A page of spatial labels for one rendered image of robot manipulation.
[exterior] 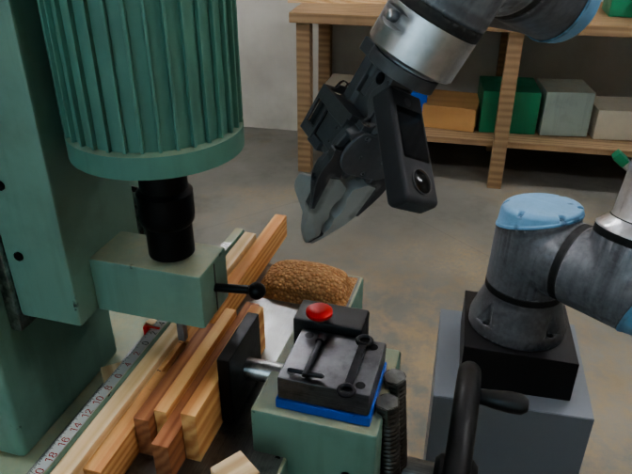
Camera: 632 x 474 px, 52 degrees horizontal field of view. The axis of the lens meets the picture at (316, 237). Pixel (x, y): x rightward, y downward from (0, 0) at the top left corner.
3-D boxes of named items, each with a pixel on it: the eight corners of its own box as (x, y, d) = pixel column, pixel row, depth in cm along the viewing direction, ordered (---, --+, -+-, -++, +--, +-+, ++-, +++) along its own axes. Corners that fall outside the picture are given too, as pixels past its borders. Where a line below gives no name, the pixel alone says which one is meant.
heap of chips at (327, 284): (343, 311, 92) (343, 290, 90) (251, 295, 95) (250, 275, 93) (357, 278, 99) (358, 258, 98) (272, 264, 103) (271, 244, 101)
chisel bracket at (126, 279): (206, 340, 73) (199, 277, 69) (97, 319, 76) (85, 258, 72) (231, 304, 79) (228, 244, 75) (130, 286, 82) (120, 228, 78)
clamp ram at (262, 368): (284, 435, 71) (282, 372, 67) (221, 421, 73) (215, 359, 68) (308, 381, 79) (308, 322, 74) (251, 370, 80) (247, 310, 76)
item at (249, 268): (106, 500, 64) (100, 472, 62) (89, 496, 65) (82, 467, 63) (287, 235, 111) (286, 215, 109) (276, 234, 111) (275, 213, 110)
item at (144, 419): (154, 456, 69) (148, 420, 67) (139, 452, 70) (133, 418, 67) (219, 355, 83) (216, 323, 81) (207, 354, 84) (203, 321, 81)
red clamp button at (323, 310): (328, 325, 70) (328, 318, 70) (302, 321, 71) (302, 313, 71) (336, 309, 73) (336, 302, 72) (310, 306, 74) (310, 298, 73)
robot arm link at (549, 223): (513, 255, 137) (530, 179, 129) (589, 290, 126) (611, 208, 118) (469, 276, 128) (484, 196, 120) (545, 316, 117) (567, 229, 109)
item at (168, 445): (173, 481, 66) (167, 448, 64) (156, 476, 67) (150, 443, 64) (260, 332, 88) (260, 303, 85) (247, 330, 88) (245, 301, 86)
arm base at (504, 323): (471, 291, 143) (479, 251, 138) (561, 308, 138) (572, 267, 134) (465, 339, 126) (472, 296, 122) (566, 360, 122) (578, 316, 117)
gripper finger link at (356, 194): (311, 217, 75) (351, 152, 70) (334, 251, 71) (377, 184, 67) (290, 213, 73) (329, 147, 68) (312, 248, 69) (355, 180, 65)
